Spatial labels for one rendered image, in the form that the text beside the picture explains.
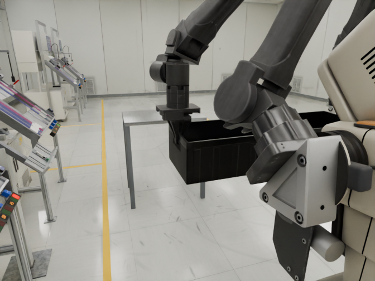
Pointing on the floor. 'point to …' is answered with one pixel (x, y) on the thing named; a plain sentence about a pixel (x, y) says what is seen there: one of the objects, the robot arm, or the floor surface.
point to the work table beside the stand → (145, 117)
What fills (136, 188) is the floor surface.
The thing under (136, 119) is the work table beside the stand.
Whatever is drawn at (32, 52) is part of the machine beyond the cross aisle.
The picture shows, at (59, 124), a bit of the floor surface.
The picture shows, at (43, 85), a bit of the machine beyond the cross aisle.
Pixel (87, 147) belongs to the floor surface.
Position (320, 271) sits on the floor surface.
